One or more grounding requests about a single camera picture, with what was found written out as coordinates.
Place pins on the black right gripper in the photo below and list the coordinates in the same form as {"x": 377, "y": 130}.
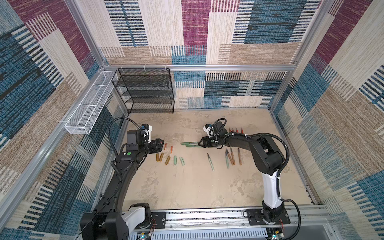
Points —
{"x": 205, "y": 142}

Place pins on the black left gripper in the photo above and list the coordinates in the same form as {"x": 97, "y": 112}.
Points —
{"x": 155, "y": 146}

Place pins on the light green marker long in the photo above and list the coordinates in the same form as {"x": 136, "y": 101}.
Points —
{"x": 211, "y": 163}

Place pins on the dark green marker pen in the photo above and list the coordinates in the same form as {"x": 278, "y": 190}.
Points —
{"x": 189, "y": 143}

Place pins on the light green marker short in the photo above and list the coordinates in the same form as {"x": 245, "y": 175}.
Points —
{"x": 227, "y": 159}

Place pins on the tan marker pen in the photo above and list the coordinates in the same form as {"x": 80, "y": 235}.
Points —
{"x": 233, "y": 157}
{"x": 230, "y": 157}
{"x": 240, "y": 157}

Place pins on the tan marker pen front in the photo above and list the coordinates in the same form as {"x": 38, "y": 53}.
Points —
{"x": 240, "y": 157}

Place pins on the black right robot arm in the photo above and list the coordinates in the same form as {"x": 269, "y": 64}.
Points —
{"x": 267, "y": 157}

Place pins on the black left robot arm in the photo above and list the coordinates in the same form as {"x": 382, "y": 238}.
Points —
{"x": 107, "y": 221}

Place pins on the black mesh shelf rack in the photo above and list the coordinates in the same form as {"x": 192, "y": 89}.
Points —
{"x": 145, "y": 90}

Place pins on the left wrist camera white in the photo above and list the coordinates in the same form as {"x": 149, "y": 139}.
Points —
{"x": 146, "y": 132}

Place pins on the white wire mesh basket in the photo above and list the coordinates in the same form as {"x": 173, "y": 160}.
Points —
{"x": 87, "y": 112}

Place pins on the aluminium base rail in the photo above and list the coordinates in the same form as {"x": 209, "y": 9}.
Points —
{"x": 238, "y": 224}

